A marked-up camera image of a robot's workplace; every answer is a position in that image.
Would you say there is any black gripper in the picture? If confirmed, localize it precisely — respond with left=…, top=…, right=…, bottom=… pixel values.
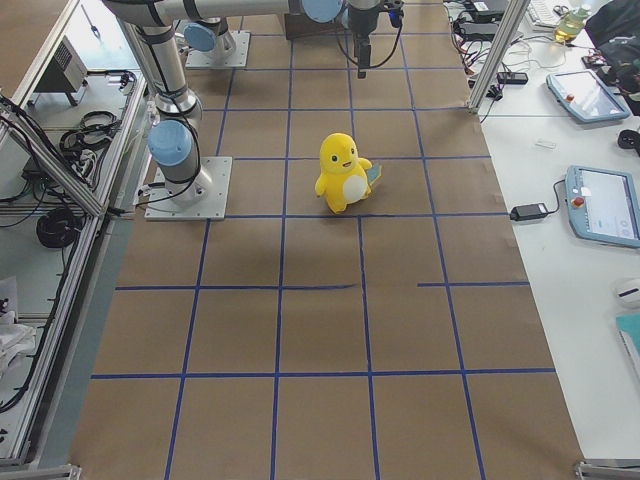
left=347, top=0, right=375, bottom=79

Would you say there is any dark brown wooden drawer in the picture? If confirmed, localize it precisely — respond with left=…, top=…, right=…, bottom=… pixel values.
left=278, top=13, right=348, bottom=40

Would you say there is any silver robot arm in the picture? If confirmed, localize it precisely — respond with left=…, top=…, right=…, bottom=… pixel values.
left=104, top=1, right=383, bottom=118

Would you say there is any yellow plush toy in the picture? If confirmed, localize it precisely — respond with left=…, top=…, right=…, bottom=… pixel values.
left=314, top=133, right=382, bottom=214

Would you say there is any yellow liquid bottle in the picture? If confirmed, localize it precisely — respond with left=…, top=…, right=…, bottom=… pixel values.
left=553, top=4, right=591, bottom=44

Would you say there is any black power brick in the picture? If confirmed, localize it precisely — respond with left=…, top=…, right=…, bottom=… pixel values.
left=509, top=203, right=550, bottom=222

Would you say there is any far teach pendant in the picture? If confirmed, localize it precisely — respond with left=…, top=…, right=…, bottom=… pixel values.
left=546, top=70, right=631, bottom=123

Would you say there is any teach pendant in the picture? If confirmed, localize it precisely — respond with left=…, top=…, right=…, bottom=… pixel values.
left=546, top=70, right=631, bottom=123
left=565, top=165, right=639, bottom=249

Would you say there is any near teach pendant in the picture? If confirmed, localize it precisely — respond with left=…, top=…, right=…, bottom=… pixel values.
left=565, top=165, right=639, bottom=249

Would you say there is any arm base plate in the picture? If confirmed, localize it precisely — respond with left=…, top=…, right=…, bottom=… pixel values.
left=144, top=156, right=233, bottom=221
left=184, top=24, right=251, bottom=70

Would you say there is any aluminium frame post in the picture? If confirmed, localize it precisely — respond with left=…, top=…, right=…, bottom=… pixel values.
left=467, top=0, right=530, bottom=113

